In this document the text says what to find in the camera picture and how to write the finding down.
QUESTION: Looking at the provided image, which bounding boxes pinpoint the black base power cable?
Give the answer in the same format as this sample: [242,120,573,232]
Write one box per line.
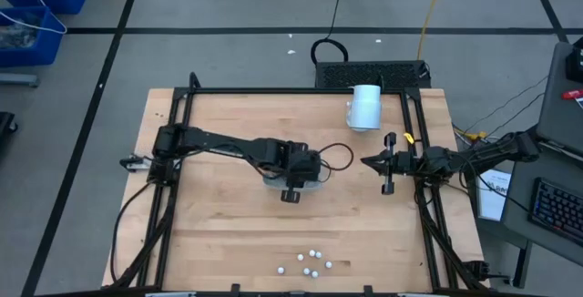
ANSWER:
[109,179,155,285]

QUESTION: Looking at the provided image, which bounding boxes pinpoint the black looped floor cable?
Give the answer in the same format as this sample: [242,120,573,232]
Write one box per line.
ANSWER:
[310,0,351,67]

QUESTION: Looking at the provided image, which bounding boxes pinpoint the white floor cable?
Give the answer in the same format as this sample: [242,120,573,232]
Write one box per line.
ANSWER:
[0,0,69,36]

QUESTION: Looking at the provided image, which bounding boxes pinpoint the silver base bracket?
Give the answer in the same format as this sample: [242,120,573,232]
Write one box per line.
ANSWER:
[119,154,152,171]

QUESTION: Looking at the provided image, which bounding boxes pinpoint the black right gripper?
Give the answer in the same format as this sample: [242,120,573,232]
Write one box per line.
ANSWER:
[360,131,429,197]

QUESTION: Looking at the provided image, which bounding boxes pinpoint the white cup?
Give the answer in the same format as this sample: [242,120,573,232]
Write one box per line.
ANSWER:
[345,84,383,133]

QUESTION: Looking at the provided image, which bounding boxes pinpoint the black aluminium table frame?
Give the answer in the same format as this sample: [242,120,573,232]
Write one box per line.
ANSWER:
[102,71,492,297]

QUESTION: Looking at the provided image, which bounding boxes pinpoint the black cart base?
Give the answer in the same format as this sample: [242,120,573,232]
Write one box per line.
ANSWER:
[0,110,19,149]

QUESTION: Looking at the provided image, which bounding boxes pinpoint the black keyboard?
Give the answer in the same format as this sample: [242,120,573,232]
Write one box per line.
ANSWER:
[527,177,583,249]

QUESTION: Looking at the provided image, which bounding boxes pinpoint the white plastic handled bin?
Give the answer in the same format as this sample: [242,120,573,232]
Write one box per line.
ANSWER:
[262,169,332,194]

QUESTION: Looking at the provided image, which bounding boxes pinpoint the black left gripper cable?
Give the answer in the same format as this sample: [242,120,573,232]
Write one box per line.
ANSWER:
[317,141,355,173]

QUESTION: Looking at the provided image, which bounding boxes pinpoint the dark gray desk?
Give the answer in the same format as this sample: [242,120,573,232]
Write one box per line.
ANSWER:
[536,40,583,158]

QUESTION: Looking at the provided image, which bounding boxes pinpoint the black mesh computer case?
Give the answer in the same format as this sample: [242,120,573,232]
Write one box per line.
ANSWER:
[313,59,433,90]

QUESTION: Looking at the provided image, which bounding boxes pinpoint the black power adapter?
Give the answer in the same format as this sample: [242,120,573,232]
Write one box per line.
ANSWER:
[466,260,511,285]

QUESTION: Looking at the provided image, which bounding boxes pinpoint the gray keyboard shelf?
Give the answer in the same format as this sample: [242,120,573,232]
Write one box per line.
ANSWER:
[500,138,583,267]

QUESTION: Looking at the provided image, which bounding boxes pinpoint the white paper sheet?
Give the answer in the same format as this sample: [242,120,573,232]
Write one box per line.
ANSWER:
[476,168,514,222]

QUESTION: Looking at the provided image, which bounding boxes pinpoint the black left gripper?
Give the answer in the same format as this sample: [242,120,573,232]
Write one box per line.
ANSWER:
[277,141,325,205]

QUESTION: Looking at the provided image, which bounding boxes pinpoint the yellow hanging cable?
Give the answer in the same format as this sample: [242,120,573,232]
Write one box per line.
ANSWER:
[416,0,450,61]

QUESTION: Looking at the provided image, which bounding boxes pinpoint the large black monitor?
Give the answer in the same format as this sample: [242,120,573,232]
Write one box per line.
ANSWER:
[566,36,583,84]

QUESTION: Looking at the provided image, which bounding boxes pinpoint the gray metal bar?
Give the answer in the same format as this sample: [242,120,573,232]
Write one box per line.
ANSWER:
[0,72,40,88]

